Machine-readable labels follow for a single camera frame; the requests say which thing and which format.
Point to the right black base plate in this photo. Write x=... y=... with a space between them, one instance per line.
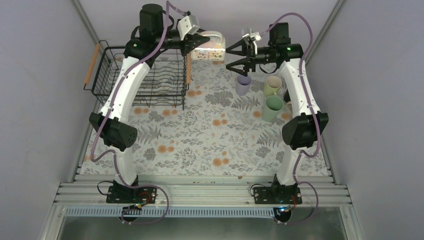
x=282 y=195

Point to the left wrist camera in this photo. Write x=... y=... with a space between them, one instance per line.
x=188 y=25

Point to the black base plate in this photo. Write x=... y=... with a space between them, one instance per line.
x=123 y=195
x=282 y=195

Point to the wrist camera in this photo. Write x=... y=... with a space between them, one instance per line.
x=251 y=39
x=188 y=25

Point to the black cylindrical cup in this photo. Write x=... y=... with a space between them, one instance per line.
x=286 y=96

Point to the mint green tumbler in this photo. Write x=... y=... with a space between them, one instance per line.
x=272 y=106

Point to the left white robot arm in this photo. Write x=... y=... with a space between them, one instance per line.
x=159 y=28

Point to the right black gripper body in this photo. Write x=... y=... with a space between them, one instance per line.
x=251 y=56

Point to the lilac plastic cup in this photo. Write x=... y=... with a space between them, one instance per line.
x=242 y=84

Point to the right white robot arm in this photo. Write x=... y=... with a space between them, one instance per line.
x=308 y=122

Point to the floral patterned table mat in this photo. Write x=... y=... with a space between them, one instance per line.
x=216 y=133

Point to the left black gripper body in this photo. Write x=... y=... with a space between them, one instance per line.
x=165 y=42

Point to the aluminium mounting rail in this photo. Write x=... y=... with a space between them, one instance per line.
x=202 y=191

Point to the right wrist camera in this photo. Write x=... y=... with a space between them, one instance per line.
x=251 y=39

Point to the light green mug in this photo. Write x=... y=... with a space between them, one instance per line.
x=272 y=86

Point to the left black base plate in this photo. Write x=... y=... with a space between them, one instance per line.
x=123 y=195

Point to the black wire dish rack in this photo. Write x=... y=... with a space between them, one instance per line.
x=166 y=83

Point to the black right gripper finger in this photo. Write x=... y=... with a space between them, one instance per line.
x=239 y=48
x=238 y=66

